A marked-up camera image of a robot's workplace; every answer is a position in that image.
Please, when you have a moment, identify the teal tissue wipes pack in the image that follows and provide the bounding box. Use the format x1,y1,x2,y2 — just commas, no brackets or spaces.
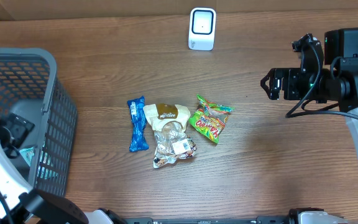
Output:
19,146,35,166

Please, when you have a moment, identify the green Haribo candy bag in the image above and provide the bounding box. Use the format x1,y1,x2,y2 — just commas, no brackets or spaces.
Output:
188,95,234,144

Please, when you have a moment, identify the blue snack wrapper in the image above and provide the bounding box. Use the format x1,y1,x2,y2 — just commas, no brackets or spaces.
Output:
127,96,149,152

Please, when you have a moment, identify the beige brown snack bag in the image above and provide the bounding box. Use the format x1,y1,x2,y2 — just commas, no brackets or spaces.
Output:
144,103,197,169

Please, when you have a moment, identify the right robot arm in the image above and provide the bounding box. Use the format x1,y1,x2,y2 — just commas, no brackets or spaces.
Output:
260,27,358,159

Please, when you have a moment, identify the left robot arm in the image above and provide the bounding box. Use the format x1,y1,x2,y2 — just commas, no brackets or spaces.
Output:
0,116,125,224

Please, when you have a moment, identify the white barcode scanner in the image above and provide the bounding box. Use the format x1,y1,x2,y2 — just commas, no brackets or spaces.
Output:
188,7,216,51

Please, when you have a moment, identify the grey plastic mesh basket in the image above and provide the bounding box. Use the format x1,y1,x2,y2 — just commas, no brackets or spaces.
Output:
0,48,78,198

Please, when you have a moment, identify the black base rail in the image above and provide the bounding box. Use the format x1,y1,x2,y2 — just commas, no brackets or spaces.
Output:
124,215,301,224

